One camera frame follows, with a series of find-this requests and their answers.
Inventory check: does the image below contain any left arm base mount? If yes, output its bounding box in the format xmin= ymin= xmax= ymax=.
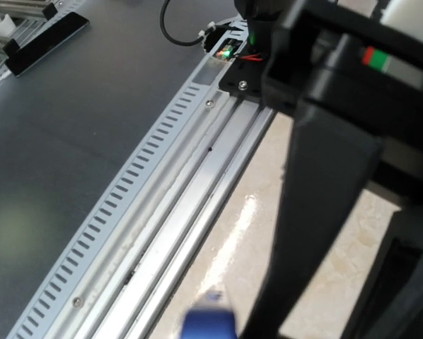
xmin=218 ymin=59 xmax=267 ymax=104

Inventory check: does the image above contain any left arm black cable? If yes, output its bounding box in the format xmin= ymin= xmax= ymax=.
xmin=160 ymin=0 xmax=207 ymax=47

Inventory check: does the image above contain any front aluminium rail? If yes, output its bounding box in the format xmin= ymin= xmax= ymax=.
xmin=9 ymin=17 xmax=273 ymax=338

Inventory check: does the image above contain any blue phone black screen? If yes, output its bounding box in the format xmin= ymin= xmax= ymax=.
xmin=179 ymin=289 xmax=238 ymax=339

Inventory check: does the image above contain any black pole phone stand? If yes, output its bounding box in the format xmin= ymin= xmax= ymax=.
xmin=242 ymin=1 xmax=423 ymax=338

